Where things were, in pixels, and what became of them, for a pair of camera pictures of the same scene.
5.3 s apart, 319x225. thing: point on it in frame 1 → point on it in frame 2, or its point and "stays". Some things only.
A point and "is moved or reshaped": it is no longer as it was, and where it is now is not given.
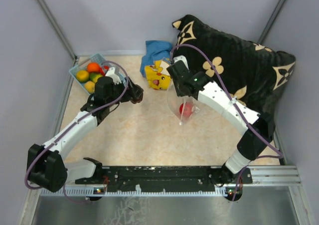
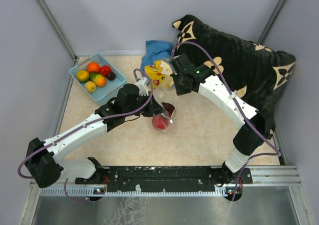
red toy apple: (187, 109) → (160, 123)
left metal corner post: (53, 20) stays
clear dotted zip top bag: (183, 107) → (165, 96)
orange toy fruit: (93, 67) stays
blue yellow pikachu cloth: (153, 65) stays
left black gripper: (133, 92) → (154, 108)
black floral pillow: (254, 73) stays
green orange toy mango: (93, 77) stays
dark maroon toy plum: (137, 100) is moved or reshaped
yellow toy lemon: (89, 87) stays
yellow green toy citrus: (82, 76) stays
